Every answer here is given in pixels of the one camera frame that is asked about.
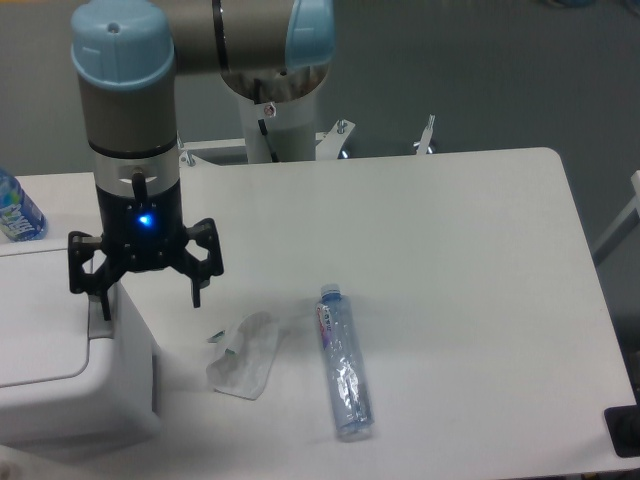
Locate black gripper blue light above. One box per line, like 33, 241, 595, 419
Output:
67, 185, 224, 321

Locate white push-lid trash can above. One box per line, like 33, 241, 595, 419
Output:
1, 240, 161, 462

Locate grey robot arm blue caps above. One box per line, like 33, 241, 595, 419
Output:
68, 1, 335, 318

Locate blue labelled drink bottle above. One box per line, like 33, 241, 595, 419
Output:
1, 169, 48, 242

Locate crumpled white paper wrapper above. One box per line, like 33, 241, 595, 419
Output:
206, 311, 280, 401

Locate clear empty plastic water bottle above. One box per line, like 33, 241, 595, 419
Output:
315, 284, 374, 442

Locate black object at table edge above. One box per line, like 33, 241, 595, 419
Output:
604, 405, 639, 458

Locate white metal mounting frame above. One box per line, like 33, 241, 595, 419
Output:
178, 114, 436, 167

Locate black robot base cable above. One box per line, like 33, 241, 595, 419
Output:
252, 77, 280, 164

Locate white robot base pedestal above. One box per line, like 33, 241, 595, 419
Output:
222, 64, 330, 164

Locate white frame at right edge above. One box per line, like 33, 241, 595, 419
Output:
591, 171, 639, 266

